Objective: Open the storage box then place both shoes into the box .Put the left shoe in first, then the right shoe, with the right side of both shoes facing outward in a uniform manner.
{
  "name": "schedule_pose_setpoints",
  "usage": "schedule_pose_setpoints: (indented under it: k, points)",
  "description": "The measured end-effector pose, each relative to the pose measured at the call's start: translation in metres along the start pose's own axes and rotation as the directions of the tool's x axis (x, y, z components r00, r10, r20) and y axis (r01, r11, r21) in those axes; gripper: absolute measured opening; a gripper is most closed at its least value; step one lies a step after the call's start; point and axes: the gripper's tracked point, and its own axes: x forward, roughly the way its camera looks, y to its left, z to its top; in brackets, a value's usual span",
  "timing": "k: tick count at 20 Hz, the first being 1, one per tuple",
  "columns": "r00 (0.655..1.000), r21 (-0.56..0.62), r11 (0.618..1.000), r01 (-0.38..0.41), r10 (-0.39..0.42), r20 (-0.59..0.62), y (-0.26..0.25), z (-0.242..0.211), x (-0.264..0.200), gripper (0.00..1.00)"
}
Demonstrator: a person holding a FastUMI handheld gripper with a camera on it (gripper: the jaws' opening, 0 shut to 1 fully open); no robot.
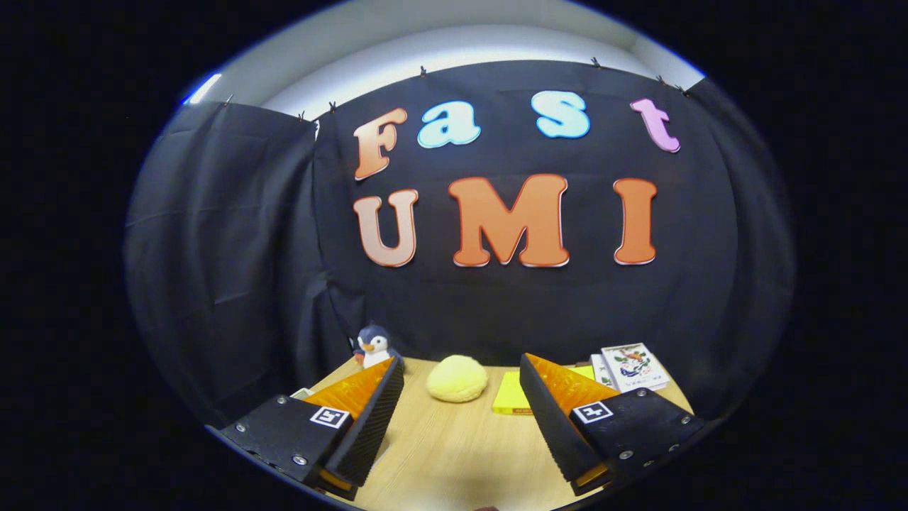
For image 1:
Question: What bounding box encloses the yellow bun plush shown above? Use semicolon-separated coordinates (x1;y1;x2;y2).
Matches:
426;355;489;404

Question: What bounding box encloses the white illustrated book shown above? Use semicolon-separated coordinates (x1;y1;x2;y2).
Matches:
601;343;670;394

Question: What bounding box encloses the black backdrop cloth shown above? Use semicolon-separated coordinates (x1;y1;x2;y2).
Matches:
124;60;795;428

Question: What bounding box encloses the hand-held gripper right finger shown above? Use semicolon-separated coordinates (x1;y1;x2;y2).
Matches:
519;353;707;497

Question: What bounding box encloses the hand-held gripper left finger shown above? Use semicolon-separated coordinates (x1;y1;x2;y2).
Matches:
220;356;406;502

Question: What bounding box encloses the penguin plush toy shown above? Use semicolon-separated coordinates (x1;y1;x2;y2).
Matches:
352;324;402;369

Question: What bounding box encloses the yellow book red circle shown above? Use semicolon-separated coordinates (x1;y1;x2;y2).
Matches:
492;365;597;417

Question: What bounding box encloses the small ceiling light tube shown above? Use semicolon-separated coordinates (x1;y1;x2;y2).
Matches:
184;72;223;106

